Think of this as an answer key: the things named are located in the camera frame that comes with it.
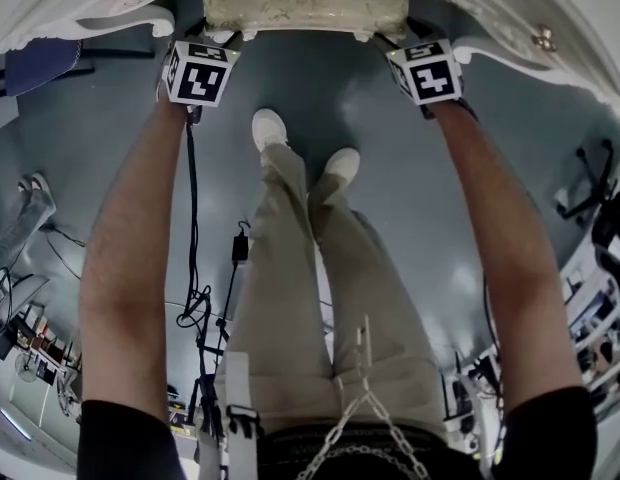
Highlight person's beige trousers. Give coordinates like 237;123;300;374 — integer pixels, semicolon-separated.
214;142;449;439

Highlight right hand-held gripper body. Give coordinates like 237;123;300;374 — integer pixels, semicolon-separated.
375;17;479;121

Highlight person's right white shoe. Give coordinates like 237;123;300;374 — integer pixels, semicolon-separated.
322;147;362;185

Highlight person's black shirt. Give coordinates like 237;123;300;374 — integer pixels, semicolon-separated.
77;385;599;480

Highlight person's left forearm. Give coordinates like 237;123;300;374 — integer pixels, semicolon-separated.
78;95;192;419

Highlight brass drawer knob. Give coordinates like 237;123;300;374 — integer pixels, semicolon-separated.
531;23;559;53

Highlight person's right forearm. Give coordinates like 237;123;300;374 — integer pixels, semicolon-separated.
429;100;591;414

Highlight small desk fan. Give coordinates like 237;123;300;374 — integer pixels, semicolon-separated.
14;350;40;384

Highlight silver metal chain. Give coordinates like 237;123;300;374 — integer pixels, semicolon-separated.
295;312;432;480

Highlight person's left white shoe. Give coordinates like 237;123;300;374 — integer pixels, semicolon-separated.
251;108;290;154

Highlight person's white shoe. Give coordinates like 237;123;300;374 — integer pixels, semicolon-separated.
322;147;362;185
251;108;290;154

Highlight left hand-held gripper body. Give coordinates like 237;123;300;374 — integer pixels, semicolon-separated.
156;23;243;125

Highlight black office chair base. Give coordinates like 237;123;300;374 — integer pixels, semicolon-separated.
554;137;620;220

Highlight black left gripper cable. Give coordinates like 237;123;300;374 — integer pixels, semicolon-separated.
176;112;214;330

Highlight dark blue cloth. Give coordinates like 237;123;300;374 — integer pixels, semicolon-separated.
3;37;84;100

